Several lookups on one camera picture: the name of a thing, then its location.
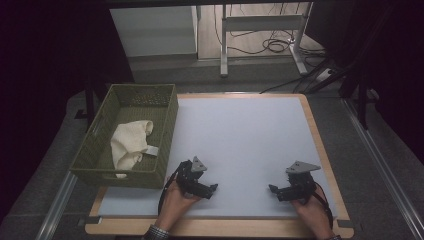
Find red black right gripper cable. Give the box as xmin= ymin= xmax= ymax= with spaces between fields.
xmin=312 ymin=181 xmax=335 ymax=231

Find white power strip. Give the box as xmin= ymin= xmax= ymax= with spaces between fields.
xmin=314 ymin=67 xmax=335 ymax=83

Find metal floor rail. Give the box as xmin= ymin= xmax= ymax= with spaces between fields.
xmin=34 ymin=171 xmax=78 ymax=240
xmin=342 ymin=98 xmax=424 ymax=236

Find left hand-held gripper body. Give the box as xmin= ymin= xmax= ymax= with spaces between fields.
xmin=175 ymin=155 xmax=209 ymax=198

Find white cabinet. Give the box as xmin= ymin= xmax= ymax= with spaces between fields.
xmin=109 ymin=4 xmax=200 ymax=60

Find black floor cables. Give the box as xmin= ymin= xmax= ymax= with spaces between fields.
xmin=213 ymin=3 xmax=328 ymax=94

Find white table mat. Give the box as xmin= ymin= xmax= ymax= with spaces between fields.
xmin=98 ymin=96 xmax=338 ymax=218

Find silver bracelet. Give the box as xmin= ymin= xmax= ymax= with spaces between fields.
xmin=143 ymin=224 xmax=171 ymax=240

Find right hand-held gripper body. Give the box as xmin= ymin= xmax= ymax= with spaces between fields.
xmin=282 ymin=160 xmax=322 ymax=205

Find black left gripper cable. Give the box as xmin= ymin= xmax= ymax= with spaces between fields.
xmin=157 ymin=171 xmax=179 ymax=215

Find person's left hand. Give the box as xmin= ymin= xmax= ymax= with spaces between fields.
xmin=156 ymin=173 xmax=203 ymax=231

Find person's right hand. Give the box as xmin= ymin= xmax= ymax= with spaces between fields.
xmin=290 ymin=184 xmax=334 ymax=238

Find black stand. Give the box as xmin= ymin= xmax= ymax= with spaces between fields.
xmin=74 ymin=76 xmax=103 ymax=132
xmin=339 ymin=58 xmax=379 ymax=132

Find white desk frame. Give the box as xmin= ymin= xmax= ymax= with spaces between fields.
xmin=219 ymin=2 xmax=310 ymax=78

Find cream printed cloth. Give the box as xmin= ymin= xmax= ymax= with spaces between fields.
xmin=109 ymin=119 xmax=160 ymax=179

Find green woven basket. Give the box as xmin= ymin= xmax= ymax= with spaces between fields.
xmin=69 ymin=83 xmax=179 ymax=190

